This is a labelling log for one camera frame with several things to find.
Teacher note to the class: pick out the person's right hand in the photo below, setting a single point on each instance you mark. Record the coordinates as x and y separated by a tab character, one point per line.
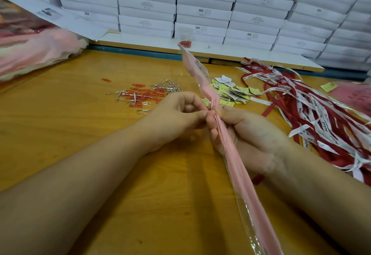
255	141

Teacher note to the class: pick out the person's left hand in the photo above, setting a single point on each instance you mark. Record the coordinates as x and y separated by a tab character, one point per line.
166	118

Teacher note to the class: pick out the person's left thumb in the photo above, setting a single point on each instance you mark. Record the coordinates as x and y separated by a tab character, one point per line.
197	118

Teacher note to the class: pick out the person's right thumb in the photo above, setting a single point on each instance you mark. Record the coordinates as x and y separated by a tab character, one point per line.
230	111

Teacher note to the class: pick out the pink cloth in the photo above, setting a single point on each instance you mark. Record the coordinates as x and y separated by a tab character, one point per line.
246	193

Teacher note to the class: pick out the person's right forearm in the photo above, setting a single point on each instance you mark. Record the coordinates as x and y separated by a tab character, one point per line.
324	193

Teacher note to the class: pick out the person's left forearm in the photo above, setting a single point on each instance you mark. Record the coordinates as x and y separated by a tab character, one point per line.
72	182

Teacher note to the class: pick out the pile of yellow paper tags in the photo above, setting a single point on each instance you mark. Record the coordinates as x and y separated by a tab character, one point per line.
232	92

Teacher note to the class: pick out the pile of red paper clips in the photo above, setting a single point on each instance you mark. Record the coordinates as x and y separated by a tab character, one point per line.
143	93

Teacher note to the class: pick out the pile of red white ribbons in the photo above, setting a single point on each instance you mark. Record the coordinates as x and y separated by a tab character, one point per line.
318	112

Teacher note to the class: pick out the single red clip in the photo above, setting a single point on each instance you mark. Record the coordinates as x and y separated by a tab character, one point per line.
106	80

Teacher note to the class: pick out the yellow sticky note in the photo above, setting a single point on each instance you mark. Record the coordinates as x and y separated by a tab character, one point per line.
329	86

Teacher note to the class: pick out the stack of white boxes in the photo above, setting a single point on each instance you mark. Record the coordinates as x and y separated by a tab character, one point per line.
203	11

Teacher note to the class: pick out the pink paper sheet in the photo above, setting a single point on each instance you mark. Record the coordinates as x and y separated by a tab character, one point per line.
353	96

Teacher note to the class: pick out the white paper sheet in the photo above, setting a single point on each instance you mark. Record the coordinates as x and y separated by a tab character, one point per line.
72	22

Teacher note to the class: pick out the pile of pink bagged cloths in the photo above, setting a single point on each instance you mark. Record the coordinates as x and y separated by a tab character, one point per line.
34	48

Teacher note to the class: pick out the blue table rail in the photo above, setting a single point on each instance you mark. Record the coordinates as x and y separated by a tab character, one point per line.
130	51

